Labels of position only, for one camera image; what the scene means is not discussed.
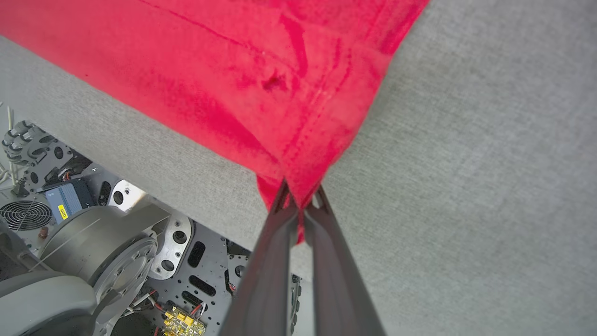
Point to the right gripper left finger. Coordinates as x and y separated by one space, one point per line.
266 280

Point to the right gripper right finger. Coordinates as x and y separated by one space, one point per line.
338 289

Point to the red and white garment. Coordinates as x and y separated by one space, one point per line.
233 70

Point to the dark grey robot base chassis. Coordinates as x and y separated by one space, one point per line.
205 280

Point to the grey mecanum wheel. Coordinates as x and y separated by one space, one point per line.
23 142
295 303

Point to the yellow connector block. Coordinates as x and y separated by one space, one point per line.
184 323

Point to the grey robot waist joint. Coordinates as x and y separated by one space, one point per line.
93 242

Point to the grey box with yellow label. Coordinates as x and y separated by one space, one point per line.
70 198

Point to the round black cooling fan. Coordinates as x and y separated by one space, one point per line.
25 214

